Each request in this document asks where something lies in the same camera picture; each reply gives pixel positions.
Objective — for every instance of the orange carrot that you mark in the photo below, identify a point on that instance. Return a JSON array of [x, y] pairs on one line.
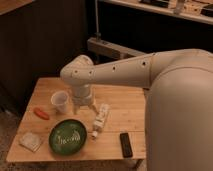
[[41, 114]]

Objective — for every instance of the wooden table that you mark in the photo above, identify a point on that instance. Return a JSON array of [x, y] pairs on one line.
[[101, 154]]

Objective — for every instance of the white bottle lying down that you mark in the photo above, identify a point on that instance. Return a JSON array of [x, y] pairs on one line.
[[100, 119]]

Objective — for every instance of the grey metal beam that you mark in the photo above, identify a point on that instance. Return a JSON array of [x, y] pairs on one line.
[[111, 50]]

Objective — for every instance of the clear wrapped snack packet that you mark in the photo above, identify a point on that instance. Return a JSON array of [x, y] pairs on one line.
[[31, 141]]

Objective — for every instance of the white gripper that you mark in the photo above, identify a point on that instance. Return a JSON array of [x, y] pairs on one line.
[[83, 96]]

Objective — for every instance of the wooden shelf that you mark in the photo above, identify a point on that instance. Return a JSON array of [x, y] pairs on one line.
[[194, 10]]

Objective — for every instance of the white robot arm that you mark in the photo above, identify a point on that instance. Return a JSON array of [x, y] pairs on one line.
[[179, 102]]

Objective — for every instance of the clear plastic cup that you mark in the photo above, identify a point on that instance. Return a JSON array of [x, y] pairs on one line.
[[60, 101]]

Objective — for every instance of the green ceramic bowl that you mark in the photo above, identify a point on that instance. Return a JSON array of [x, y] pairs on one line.
[[67, 137]]

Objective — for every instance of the black remote control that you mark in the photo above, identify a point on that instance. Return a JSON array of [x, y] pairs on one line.
[[126, 145]]

